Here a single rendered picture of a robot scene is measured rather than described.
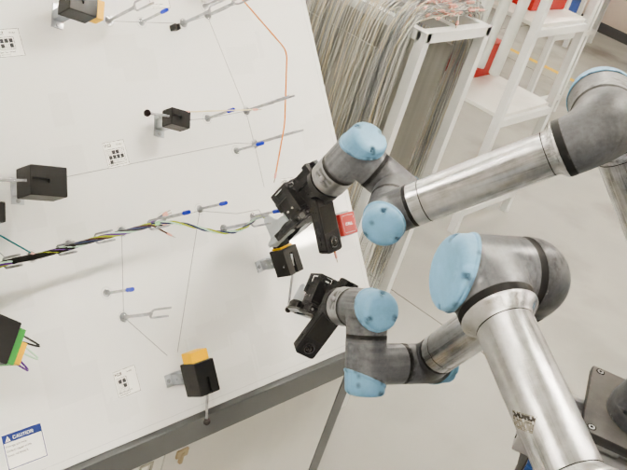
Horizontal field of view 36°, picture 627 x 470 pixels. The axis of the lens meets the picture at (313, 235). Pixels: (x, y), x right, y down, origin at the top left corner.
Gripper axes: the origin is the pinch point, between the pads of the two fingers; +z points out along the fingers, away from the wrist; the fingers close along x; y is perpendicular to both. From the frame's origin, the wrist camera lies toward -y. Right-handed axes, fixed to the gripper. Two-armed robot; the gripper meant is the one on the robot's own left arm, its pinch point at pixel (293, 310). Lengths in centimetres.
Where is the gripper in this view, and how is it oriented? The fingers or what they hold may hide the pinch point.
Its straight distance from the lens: 199.7
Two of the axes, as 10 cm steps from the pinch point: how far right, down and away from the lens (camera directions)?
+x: -8.1, -4.3, -3.9
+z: -4.4, 0.1, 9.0
